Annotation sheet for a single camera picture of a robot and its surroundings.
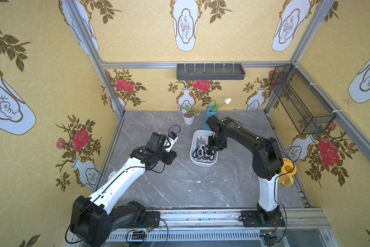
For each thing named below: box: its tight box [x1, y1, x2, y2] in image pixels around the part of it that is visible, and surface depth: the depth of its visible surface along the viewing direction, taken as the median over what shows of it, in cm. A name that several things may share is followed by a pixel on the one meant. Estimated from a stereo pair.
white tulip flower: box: [211, 97, 233, 113], surface depth 92 cm
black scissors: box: [203, 144, 218, 156], surface depth 94 cm
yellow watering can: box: [278, 157, 298, 188], surface depth 80 cm
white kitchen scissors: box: [196, 135, 210, 157], surface depth 94 cm
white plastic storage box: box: [189, 129, 219, 168], surface depth 96 cm
